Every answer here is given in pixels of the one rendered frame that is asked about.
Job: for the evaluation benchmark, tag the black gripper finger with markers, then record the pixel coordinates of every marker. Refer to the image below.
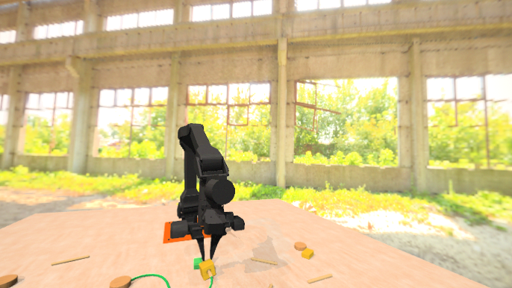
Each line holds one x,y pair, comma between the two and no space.
215,238
200,241

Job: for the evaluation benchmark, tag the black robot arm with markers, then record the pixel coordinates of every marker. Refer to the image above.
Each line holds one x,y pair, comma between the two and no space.
205,161

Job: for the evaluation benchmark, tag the small yellow block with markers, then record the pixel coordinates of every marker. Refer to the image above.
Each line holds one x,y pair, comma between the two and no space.
308,253

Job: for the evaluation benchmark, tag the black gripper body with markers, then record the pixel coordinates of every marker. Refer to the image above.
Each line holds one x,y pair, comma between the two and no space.
179,229

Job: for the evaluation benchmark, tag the yellow square block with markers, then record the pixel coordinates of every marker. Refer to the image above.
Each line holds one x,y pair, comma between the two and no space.
204,266

